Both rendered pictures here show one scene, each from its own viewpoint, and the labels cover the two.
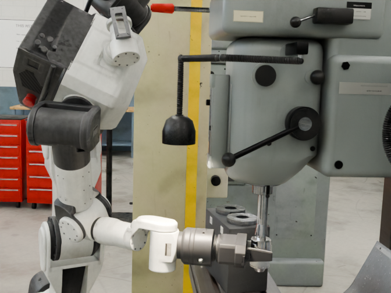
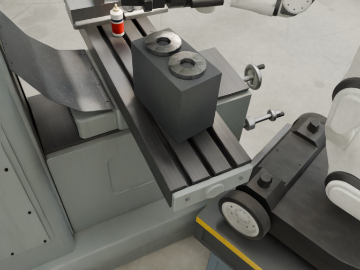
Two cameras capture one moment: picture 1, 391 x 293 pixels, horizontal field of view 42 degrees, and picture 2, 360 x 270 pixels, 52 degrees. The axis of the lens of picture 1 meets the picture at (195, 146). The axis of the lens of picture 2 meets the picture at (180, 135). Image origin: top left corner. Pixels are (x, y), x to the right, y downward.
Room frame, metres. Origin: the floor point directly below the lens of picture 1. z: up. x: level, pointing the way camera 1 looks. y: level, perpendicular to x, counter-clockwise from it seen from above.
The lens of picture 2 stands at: (2.14, -0.38, 1.70)
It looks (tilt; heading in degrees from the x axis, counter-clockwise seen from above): 50 degrees down; 157
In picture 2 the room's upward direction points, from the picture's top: 4 degrees clockwise
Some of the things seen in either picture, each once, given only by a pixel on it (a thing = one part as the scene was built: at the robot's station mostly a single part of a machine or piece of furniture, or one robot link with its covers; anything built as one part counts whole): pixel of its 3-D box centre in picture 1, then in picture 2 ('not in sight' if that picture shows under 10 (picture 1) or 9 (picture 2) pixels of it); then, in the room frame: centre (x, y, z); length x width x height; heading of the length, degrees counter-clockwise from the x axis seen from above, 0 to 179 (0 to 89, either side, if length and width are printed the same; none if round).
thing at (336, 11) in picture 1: (319, 18); not in sight; (1.04, -0.24, 1.66); 0.12 x 0.04 x 0.04; 96
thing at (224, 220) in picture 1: (234, 245); (173, 83); (1.47, -0.13, 1.05); 0.22 x 0.12 x 0.20; 16
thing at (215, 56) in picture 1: (202, 58); not in sight; (1.02, -0.01, 1.58); 0.17 x 0.01 x 0.01; 28
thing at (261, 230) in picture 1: (262, 215); not in sight; (1.17, -0.16, 1.23); 0.03 x 0.03 x 0.11
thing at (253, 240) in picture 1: (260, 240); not in sight; (1.17, -0.16, 1.17); 0.05 x 0.05 x 0.01
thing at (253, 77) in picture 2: not in sight; (246, 79); (1.12, 0.34, 0.65); 0.16 x 0.12 x 0.12; 96
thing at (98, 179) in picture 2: not in sight; (144, 142); (1.17, -0.13, 0.45); 0.80 x 0.30 x 0.60; 96
